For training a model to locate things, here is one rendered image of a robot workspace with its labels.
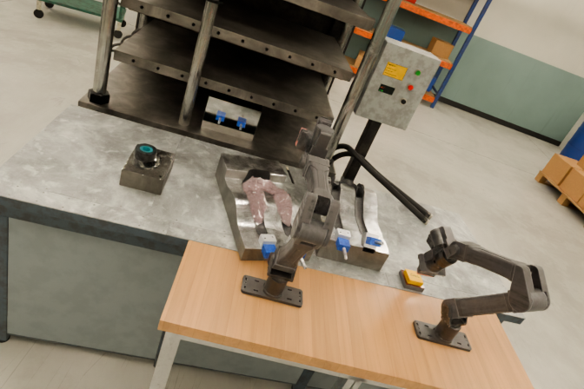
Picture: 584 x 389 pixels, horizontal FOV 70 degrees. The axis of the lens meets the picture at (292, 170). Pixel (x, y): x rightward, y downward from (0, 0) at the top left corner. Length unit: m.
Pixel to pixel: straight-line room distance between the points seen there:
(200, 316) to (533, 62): 8.20
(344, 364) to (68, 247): 1.01
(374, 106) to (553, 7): 6.78
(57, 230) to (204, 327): 0.67
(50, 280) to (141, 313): 0.35
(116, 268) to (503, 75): 7.93
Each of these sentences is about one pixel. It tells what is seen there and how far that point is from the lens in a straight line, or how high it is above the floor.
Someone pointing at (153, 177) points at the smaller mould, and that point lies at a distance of 1.58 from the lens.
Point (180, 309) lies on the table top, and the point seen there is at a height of 0.80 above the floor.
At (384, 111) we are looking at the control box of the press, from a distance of 2.28.
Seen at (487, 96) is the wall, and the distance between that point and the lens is 8.83.
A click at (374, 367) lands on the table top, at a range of 1.36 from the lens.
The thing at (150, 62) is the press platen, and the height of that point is 1.03.
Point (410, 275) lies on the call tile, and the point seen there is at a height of 0.84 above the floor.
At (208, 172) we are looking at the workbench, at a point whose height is 0.80.
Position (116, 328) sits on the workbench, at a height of 0.22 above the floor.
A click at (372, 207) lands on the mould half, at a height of 0.91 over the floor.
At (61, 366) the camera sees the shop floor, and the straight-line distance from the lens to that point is 2.10.
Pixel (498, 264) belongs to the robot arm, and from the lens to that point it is 1.40.
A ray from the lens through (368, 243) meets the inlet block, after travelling 1.56.
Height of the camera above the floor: 1.76
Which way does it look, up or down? 28 degrees down
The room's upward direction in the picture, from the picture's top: 22 degrees clockwise
